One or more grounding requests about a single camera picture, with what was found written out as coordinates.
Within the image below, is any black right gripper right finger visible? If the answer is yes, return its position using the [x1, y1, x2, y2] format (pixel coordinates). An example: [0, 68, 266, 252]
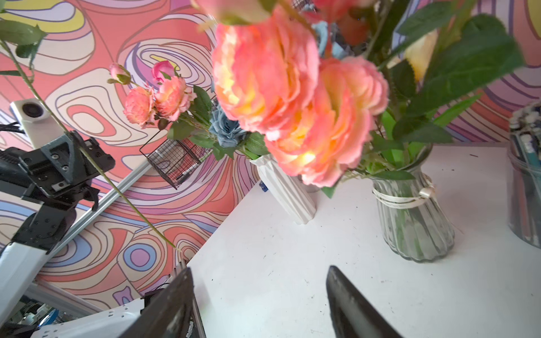
[325, 266, 402, 338]

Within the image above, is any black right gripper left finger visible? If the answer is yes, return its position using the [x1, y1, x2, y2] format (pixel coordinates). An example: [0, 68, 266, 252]
[121, 268, 207, 338]

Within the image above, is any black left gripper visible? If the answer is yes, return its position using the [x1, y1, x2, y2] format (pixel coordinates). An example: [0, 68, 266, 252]
[1, 131, 116, 211]

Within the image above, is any clear ribbed glass vase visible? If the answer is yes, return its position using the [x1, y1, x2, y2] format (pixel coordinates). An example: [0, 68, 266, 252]
[372, 146, 454, 263]

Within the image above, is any white ribbed ceramic vase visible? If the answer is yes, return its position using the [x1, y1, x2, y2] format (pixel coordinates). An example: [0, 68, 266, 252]
[250, 155, 316, 225]

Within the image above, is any pink peony flower branch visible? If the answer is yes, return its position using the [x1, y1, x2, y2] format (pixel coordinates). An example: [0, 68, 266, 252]
[107, 61, 209, 140]

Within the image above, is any light pink rose stem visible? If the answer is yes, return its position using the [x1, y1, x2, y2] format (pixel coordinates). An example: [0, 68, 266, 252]
[1, 20, 178, 251]

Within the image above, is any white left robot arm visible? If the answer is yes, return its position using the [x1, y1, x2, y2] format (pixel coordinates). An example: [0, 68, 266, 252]
[1, 132, 193, 337]

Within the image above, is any blue rose bunch white vase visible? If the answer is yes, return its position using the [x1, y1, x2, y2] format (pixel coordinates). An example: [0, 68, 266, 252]
[189, 101, 270, 161]

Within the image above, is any pink peony bunch glass vase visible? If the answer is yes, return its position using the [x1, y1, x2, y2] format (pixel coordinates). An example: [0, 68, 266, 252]
[192, 1, 526, 195]

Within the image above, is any blue black stapler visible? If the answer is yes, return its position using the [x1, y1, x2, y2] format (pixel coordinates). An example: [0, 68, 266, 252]
[259, 181, 269, 192]

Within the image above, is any clear pen holder jar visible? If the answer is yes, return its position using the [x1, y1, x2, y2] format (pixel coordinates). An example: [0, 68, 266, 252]
[507, 101, 540, 248]

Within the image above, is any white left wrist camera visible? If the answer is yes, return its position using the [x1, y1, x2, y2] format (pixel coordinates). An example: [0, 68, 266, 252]
[9, 98, 64, 149]

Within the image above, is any black wire basket left wall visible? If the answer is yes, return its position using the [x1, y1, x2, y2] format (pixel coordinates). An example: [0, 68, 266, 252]
[139, 130, 211, 190]

